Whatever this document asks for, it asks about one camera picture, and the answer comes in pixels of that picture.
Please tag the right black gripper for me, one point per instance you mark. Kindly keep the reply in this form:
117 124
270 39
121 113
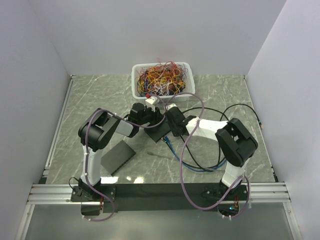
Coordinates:
175 133

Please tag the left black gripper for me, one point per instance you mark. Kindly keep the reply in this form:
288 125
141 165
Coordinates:
157 115

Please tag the black network switch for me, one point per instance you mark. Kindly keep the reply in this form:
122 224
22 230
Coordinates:
158 132
117 157

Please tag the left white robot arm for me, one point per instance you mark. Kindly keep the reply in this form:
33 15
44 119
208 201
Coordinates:
99 128

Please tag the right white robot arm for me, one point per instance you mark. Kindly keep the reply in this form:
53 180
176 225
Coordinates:
235 141

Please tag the white plastic basket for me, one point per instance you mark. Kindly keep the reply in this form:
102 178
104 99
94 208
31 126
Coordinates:
168 80

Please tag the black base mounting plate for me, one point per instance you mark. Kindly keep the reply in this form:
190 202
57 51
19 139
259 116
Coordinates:
150 196

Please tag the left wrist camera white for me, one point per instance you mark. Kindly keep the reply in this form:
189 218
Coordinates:
151 102

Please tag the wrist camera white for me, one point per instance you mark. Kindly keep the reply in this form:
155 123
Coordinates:
151 102
170 106

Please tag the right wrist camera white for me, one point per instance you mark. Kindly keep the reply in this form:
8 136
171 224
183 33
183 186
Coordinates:
170 106

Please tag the aluminium frame rail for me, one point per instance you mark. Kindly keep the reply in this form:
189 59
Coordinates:
44 193

